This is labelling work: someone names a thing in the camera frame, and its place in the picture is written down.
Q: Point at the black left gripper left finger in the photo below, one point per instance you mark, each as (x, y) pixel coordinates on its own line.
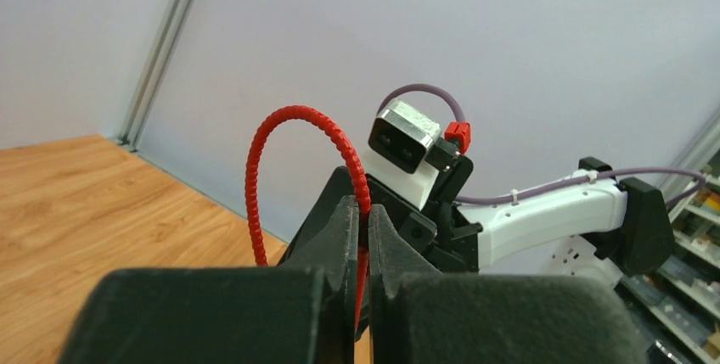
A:
(302, 311)

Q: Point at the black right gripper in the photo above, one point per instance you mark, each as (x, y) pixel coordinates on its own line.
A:
(448, 240)

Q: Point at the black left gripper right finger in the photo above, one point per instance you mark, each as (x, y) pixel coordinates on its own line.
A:
(418, 314)

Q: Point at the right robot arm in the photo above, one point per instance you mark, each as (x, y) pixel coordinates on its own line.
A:
(605, 227)

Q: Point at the storage shelf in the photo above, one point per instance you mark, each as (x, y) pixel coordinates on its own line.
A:
(676, 308)

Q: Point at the aluminium frame post left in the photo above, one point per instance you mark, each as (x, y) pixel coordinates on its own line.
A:
(158, 59)

